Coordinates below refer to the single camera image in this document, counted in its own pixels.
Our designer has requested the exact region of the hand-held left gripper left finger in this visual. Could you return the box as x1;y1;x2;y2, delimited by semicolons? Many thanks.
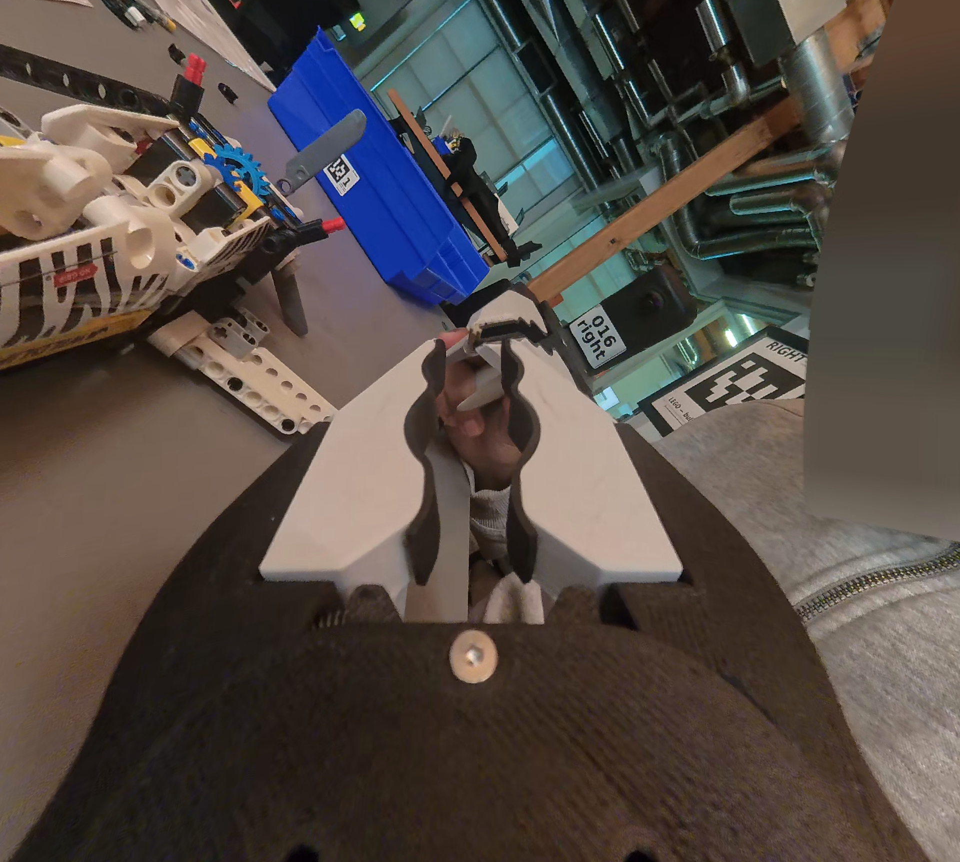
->
258;339;472;622

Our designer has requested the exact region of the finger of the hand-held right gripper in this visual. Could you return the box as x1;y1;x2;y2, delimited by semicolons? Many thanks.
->
466;282;567;357
448;343;502;415

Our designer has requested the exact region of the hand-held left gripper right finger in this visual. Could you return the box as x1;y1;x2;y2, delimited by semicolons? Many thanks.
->
498;341;685;604

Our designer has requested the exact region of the zebra striped lego plane model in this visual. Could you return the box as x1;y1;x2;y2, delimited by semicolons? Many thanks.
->
0;45;370;437

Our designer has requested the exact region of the person's right forearm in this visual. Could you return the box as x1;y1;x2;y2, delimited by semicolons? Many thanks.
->
468;468;546;625

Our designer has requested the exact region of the person's right hand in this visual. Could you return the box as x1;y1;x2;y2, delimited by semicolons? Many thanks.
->
437;381;528;494

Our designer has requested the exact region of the printed marker sheet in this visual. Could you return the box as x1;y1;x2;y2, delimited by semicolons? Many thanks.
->
637;326;813;439

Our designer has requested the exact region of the wooden ceiling beam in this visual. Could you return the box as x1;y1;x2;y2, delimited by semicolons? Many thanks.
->
528;93;810;308

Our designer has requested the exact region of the blue plastic bin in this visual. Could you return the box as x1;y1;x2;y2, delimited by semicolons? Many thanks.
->
267;26;494;310

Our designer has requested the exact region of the wooden table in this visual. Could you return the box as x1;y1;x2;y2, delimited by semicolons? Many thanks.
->
386;88;543;268

